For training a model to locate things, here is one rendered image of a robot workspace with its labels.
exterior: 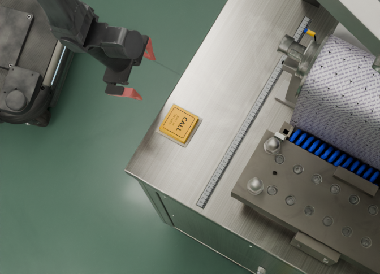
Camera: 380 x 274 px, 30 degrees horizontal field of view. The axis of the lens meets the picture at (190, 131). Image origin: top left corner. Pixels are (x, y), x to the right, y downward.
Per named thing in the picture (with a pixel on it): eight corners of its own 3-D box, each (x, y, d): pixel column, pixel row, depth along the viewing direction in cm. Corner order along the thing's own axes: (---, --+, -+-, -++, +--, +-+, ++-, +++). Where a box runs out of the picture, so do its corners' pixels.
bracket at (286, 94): (282, 80, 172) (294, 30, 142) (306, 92, 171) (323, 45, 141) (272, 97, 171) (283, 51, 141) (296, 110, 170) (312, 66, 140)
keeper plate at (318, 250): (293, 236, 161) (298, 230, 150) (333, 258, 159) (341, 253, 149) (288, 246, 160) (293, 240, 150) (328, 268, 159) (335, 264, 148)
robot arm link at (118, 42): (69, 0, 139) (55, 39, 137) (113, 0, 132) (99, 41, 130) (106, 28, 148) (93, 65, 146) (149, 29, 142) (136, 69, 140)
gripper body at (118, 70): (144, 43, 151) (124, 26, 145) (130, 86, 149) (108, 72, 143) (121, 42, 155) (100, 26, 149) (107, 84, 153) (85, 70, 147)
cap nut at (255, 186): (251, 175, 153) (252, 170, 148) (266, 183, 152) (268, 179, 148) (243, 189, 152) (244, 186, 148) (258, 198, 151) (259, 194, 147)
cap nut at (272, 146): (268, 135, 155) (270, 130, 150) (283, 143, 154) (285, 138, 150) (260, 149, 154) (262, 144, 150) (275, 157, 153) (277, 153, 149)
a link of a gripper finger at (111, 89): (159, 79, 156) (134, 61, 149) (149, 109, 155) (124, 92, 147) (135, 78, 160) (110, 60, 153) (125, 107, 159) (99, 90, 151)
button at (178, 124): (174, 106, 171) (173, 103, 169) (199, 120, 170) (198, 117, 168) (159, 130, 170) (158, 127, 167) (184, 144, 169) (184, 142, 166)
